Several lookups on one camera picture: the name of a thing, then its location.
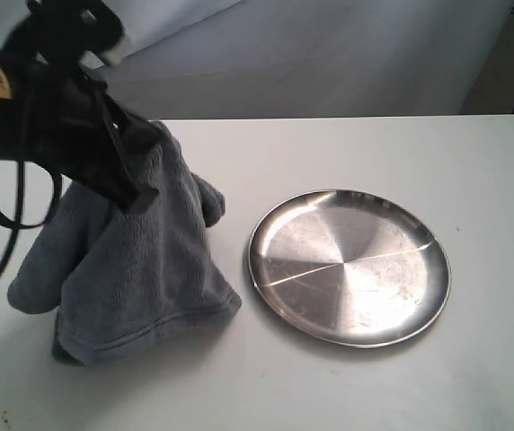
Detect round stainless steel plate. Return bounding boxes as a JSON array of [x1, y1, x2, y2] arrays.
[[246, 189, 451, 348]]

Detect black cable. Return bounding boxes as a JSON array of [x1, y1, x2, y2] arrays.
[[0, 84, 65, 311]]

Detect grey microfibre cloth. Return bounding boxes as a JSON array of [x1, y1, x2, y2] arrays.
[[7, 123, 242, 366]]

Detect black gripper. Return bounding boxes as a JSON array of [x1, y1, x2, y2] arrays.
[[31, 66, 158, 215]]

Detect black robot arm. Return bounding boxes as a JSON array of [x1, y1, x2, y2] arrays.
[[0, 52, 159, 215]]

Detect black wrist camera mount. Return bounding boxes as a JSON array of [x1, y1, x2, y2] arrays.
[[2, 0, 127, 67]]

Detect grey backdrop curtain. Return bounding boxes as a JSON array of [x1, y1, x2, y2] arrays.
[[0, 0, 514, 121]]

